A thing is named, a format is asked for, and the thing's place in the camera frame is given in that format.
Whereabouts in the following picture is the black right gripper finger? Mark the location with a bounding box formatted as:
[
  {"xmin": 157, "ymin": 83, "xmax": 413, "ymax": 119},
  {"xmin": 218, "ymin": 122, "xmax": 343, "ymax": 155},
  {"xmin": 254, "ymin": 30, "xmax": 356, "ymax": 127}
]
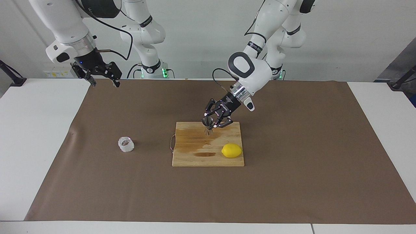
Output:
[
  {"xmin": 107, "ymin": 61, "xmax": 123, "ymax": 87},
  {"xmin": 71, "ymin": 62, "xmax": 97, "ymax": 87}
]

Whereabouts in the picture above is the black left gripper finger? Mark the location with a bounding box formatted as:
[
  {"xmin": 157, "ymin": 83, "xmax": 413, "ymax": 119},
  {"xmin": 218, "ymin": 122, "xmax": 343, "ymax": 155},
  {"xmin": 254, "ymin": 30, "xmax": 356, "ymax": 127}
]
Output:
[
  {"xmin": 204, "ymin": 98, "xmax": 225, "ymax": 118},
  {"xmin": 213, "ymin": 112, "xmax": 233, "ymax": 128}
]

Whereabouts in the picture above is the steel double jigger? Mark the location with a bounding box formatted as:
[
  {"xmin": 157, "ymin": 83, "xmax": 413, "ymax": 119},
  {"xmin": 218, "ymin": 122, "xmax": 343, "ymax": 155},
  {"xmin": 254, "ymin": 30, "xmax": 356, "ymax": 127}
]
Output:
[{"xmin": 201, "ymin": 116, "xmax": 215, "ymax": 135}]

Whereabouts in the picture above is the clear textured glass cup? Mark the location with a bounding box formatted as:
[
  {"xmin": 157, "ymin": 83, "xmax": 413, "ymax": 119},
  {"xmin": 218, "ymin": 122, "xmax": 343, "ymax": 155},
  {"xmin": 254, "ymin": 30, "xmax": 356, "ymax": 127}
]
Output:
[{"xmin": 118, "ymin": 136, "xmax": 135, "ymax": 153}]

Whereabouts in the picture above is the wooden cutting board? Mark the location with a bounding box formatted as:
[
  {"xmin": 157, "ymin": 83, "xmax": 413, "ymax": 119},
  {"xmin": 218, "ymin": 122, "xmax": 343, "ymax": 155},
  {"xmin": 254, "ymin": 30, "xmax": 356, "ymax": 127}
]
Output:
[{"xmin": 172, "ymin": 122, "xmax": 245, "ymax": 167}]

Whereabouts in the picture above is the yellow lemon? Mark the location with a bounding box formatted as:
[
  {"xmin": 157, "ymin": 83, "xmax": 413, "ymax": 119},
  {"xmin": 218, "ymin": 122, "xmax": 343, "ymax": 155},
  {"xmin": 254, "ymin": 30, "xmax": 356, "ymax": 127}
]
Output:
[{"xmin": 221, "ymin": 143, "xmax": 243, "ymax": 159}]

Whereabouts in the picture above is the black clamp stand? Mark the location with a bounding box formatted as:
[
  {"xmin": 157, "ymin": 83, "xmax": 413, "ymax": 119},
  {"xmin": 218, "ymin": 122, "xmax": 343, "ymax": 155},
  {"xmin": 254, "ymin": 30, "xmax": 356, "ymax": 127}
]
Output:
[
  {"xmin": 390, "ymin": 65, "xmax": 416, "ymax": 91},
  {"xmin": 0, "ymin": 60, "xmax": 27, "ymax": 87}
]

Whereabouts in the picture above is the brown paper table mat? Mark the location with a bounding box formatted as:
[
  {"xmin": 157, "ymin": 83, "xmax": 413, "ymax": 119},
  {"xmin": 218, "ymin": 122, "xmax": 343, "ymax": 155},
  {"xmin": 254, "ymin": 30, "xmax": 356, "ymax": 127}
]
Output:
[{"xmin": 24, "ymin": 79, "xmax": 416, "ymax": 225}]

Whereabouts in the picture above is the black right base cable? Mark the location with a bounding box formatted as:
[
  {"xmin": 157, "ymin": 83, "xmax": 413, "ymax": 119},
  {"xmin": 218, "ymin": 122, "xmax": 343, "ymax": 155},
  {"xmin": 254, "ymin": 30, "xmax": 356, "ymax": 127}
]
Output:
[{"xmin": 127, "ymin": 63, "xmax": 143, "ymax": 79}]

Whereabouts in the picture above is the white wall socket box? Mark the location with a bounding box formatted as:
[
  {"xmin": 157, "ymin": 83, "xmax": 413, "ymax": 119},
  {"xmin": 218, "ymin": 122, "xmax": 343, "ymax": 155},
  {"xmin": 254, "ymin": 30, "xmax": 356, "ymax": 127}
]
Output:
[{"xmin": 43, "ymin": 67, "xmax": 74, "ymax": 79}]

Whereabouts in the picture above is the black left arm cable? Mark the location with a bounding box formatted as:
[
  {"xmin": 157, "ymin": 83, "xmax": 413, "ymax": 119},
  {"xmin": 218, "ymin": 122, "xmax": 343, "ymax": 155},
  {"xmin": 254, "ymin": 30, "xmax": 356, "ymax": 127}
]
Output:
[{"xmin": 212, "ymin": 0, "xmax": 270, "ymax": 95}]

